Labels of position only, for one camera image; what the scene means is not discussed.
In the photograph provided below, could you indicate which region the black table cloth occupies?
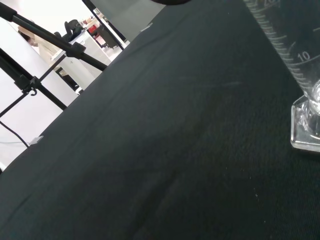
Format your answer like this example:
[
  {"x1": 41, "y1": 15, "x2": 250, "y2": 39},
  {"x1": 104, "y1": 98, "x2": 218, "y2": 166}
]
[{"x1": 0, "y1": 0, "x2": 320, "y2": 240}]

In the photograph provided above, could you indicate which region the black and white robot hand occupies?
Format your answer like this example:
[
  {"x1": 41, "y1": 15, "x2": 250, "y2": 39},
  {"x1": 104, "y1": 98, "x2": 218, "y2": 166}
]
[{"x1": 149, "y1": 0, "x2": 193, "y2": 7}]

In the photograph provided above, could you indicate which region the black tripod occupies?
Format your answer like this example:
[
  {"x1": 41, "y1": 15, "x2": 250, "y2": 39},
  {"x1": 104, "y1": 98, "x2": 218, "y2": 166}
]
[{"x1": 0, "y1": 4, "x2": 109, "y2": 118}]

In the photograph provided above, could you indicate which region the clear cloth clip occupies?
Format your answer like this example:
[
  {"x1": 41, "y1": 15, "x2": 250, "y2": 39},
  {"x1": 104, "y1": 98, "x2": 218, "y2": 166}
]
[
  {"x1": 27, "y1": 135, "x2": 45, "y2": 147},
  {"x1": 140, "y1": 22, "x2": 154, "y2": 33}
]

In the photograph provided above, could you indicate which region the black metal frame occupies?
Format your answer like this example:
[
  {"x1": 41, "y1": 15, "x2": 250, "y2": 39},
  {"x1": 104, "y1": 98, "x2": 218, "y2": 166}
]
[{"x1": 81, "y1": 0, "x2": 126, "y2": 51}]

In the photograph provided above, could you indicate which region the thin black cable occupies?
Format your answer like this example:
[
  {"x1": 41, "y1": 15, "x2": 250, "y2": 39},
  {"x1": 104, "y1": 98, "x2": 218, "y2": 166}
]
[{"x1": 0, "y1": 120, "x2": 30, "y2": 149}]

